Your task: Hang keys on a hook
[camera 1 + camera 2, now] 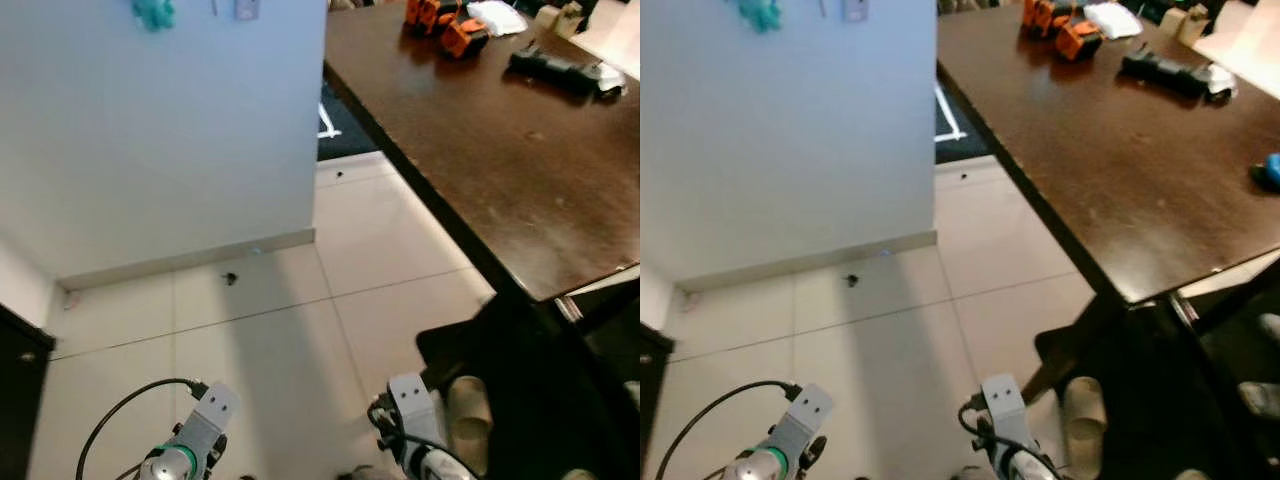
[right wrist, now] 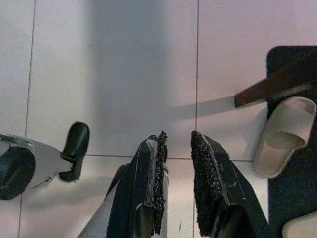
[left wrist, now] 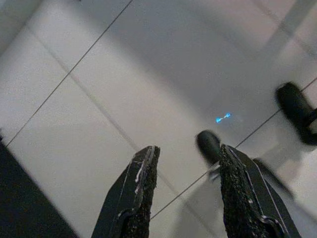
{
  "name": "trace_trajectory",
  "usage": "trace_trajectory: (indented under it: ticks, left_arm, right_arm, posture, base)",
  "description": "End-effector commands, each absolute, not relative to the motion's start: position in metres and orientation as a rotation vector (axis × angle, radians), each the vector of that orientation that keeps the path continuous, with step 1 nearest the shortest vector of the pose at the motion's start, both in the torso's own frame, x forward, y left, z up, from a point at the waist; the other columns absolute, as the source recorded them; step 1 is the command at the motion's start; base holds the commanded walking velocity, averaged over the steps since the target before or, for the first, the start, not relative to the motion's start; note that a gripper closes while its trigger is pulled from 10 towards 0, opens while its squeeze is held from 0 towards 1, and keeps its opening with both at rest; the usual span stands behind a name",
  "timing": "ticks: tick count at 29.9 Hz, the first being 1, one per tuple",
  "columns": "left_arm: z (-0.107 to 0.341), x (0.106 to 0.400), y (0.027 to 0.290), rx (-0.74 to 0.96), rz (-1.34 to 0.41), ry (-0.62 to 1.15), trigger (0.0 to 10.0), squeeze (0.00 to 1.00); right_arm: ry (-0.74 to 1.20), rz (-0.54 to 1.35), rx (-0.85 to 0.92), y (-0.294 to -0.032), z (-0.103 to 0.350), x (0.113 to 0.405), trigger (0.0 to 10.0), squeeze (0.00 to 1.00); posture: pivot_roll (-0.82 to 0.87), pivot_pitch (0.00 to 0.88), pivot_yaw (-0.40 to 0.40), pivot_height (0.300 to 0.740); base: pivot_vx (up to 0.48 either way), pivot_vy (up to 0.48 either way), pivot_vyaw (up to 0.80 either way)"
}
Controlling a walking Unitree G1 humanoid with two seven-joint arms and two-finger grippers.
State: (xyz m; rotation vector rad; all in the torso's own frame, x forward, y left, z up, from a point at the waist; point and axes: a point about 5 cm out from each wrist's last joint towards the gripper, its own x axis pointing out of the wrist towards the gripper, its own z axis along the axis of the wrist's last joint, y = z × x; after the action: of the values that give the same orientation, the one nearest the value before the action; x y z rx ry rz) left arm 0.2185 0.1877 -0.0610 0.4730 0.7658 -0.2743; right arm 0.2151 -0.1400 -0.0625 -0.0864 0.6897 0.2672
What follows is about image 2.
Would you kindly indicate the silver robot leg black foot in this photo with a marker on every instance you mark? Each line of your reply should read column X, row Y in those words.
column 47, row 158

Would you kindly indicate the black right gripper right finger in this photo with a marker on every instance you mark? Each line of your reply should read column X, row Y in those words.
column 215, row 188

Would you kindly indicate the brown wooden bar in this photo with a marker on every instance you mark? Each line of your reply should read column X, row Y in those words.
column 260, row 94

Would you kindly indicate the beige slipper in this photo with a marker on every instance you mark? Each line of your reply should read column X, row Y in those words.
column 294, row 111
column 302, row 228

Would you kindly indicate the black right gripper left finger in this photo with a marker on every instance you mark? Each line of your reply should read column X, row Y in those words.
column 133, row 193

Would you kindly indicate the dark floor mat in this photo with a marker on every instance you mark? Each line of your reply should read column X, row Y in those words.
column 297, row 191

